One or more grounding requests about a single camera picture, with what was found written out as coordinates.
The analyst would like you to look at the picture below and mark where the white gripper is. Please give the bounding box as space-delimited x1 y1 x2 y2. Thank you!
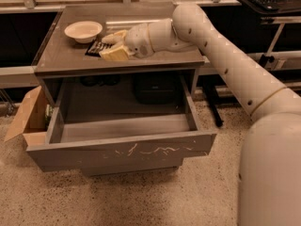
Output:
99 24 154 61

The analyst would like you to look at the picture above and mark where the black rxbar chocolate wrapper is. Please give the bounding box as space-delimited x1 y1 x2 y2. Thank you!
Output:
86 40 112 57

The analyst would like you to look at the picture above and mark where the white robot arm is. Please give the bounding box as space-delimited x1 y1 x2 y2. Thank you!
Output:
101 3 301 226

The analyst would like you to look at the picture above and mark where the grey drawer cabinet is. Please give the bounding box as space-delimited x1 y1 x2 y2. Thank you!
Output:
32 2 208 177

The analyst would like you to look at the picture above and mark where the open grey top drawer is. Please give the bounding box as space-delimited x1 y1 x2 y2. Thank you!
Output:
27 74 216 175

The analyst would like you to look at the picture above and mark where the white ceramic bowl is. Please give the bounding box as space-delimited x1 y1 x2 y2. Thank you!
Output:
64 21 103 43

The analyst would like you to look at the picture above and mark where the black box under cabinet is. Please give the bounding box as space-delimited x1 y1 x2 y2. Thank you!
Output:
133 72 182 105

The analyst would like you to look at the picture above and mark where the cardboard box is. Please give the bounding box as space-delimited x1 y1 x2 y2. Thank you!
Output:
5 86 49 146

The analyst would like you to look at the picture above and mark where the black laptop stand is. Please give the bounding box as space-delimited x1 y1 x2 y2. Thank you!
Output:
200 0 301 82

